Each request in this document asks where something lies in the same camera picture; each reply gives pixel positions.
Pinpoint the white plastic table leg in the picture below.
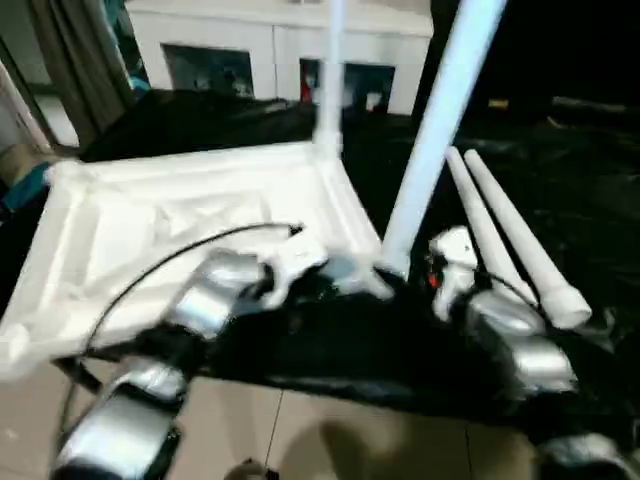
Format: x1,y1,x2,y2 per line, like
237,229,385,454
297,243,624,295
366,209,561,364
379,0,510,280
311,0,352,162
443,146,540,307
462,147,595,332

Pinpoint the white glass-door cabinet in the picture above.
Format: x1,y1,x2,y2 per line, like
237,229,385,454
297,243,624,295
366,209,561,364
123,0,435,117

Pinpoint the black cabinet with gold label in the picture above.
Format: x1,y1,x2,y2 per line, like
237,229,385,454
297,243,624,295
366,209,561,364
413,0,640,122

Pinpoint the teal blue box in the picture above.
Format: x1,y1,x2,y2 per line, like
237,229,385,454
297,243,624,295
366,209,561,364
0,158,57,212

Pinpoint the white plastic table top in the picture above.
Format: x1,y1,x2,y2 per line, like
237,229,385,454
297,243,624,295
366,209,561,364
0,138,397,384

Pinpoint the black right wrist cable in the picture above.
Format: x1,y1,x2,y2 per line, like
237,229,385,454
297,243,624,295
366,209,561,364
468,268,547,312

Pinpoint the grey curtain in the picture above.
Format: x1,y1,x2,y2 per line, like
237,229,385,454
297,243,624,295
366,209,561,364
0,0,147,154

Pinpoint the black work mat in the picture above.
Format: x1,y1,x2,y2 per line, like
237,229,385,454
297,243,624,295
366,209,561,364
0,87,640,451

